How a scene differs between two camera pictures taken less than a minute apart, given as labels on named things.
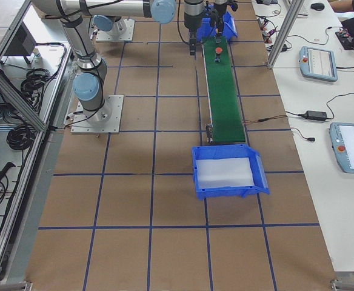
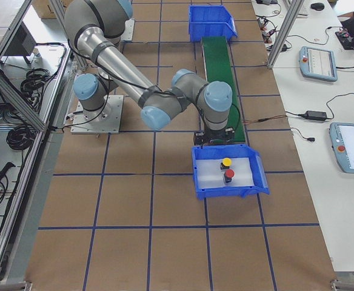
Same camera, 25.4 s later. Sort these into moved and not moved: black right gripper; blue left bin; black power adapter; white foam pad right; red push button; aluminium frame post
Moved: red push button; black right gripper
Not moved: white foam pad right; aluminium frame post; black power adapter; blue left bin
